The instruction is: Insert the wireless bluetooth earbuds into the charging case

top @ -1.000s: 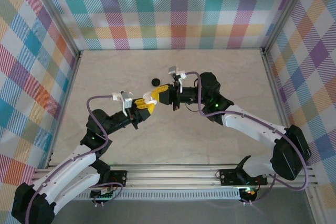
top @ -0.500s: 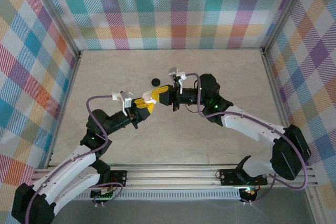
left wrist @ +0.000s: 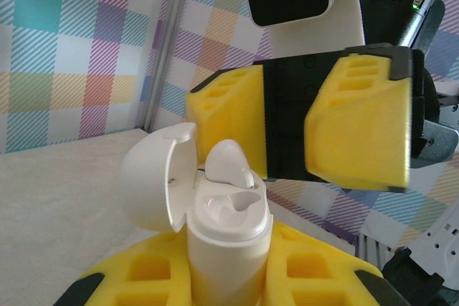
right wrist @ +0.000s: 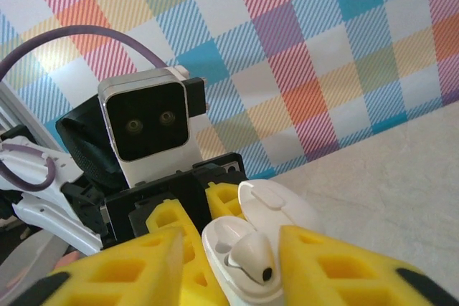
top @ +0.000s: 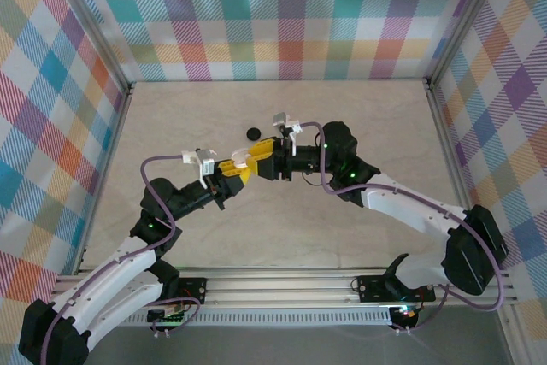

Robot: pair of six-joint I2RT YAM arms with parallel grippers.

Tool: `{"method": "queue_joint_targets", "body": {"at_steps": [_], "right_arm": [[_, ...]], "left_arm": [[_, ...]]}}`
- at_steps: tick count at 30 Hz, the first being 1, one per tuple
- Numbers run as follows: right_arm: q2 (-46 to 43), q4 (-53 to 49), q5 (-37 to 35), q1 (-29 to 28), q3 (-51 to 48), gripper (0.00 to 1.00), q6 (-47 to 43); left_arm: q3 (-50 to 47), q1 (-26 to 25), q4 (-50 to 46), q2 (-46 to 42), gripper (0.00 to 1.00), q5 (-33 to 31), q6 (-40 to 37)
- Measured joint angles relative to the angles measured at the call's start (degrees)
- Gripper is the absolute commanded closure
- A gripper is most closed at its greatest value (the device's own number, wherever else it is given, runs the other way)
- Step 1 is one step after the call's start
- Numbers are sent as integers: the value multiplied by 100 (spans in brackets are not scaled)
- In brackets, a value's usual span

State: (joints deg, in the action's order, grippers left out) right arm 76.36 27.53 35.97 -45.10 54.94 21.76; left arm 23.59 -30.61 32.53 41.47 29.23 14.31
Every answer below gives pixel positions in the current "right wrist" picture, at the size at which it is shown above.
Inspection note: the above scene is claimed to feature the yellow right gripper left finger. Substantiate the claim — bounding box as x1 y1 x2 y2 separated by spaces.
0 226 187 306

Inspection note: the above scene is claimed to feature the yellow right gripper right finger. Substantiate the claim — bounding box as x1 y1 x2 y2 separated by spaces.
279 225 459 306

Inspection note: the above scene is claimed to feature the white wireless earbud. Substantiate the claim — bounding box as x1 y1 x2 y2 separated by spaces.
225 232 279 284

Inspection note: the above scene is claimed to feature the white earbud charging case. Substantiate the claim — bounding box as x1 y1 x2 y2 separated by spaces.
200 178 323 306

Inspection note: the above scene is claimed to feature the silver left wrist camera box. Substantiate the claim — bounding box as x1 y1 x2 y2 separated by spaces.
97 65 209 191

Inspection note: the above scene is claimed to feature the aluminium frame post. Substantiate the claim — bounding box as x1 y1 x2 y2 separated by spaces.
0 80 64 149

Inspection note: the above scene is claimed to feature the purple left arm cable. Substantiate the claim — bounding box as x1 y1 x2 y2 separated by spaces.
0 25 169 192

